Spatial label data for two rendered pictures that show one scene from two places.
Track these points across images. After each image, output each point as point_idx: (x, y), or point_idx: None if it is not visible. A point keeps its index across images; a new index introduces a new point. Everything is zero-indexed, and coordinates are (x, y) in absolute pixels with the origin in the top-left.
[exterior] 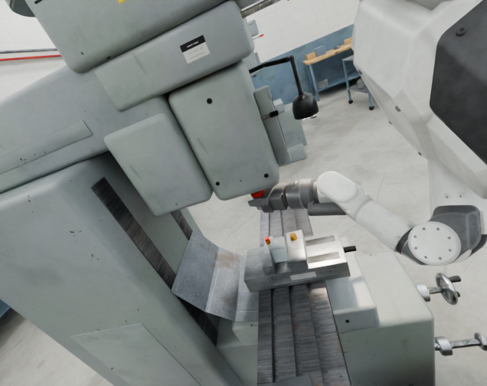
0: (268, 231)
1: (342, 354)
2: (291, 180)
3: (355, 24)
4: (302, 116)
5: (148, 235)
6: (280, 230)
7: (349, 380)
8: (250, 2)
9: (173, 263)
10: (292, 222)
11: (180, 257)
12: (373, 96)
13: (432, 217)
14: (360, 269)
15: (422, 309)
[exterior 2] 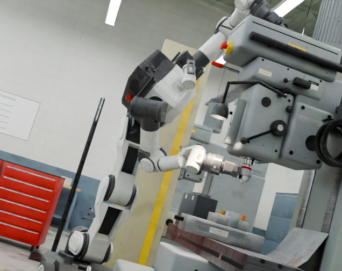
0: (261, 255)
1: (183, 232)
2: (222, 156)
3: (196, 85)
4: (220, 117)
5: (312, 190)
6: (247, 250)
7: (179, 233)
8: (249, 56)
9: (305, 222)
10: (236, 248)
11: (310, 228)
12: (187, 104)
13: (161, 146)
14: (166, 245)
15: (122, 259)
